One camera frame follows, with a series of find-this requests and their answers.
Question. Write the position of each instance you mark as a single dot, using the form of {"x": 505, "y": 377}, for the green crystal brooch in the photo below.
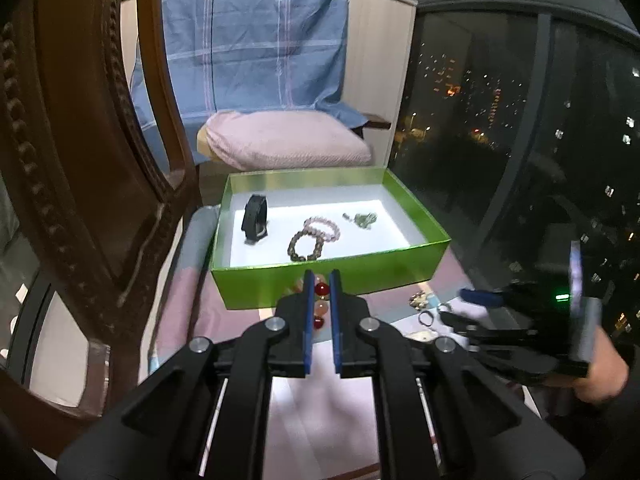
{"x": 362, "y": 219}

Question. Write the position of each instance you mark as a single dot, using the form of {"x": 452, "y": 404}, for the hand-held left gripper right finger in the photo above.
{"x": 336, "y": 310}

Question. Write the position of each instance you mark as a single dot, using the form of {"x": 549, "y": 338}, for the gold brooch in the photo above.
{"x": 420, "y": 300}

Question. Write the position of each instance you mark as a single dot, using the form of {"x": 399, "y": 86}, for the carved wooden chair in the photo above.
{"x": 75, "y": 185}

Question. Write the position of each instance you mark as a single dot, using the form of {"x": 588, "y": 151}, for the blue plaid sheet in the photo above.
{"x": 240, "y": 50}

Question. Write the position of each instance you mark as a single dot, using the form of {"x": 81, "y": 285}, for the large glass window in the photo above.
{"x": 500, "y": 135}

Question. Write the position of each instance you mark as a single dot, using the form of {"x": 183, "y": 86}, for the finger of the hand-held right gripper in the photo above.
{"x": 460, "y": 321}
{"x": 480, "y": 296}

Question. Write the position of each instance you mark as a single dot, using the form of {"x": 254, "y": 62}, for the pink plaid bedsheet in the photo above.
{"x": 320, "y": 410}

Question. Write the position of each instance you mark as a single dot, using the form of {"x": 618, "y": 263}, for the yellow cushion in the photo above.
{"x": 202, "y": 142}

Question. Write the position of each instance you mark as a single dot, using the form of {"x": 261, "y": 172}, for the green cardboard box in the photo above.
{"x": 260, "y": 280}

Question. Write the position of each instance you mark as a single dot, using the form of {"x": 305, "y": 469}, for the black wristwatch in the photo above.
{"x": 252, "y": 210}

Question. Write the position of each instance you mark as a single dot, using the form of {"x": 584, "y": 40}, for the dark wooden armchair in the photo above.
{"x": 377, "y": 122}

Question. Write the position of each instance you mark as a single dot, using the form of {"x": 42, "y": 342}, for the person's right hand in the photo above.
{"x": 605, "y": 375}

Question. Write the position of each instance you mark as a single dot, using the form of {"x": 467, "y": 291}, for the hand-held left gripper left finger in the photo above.
{"x": 307, "y": 310}

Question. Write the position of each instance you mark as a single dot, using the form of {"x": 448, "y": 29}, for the pink pillow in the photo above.
{"x": 285, "y": 140}

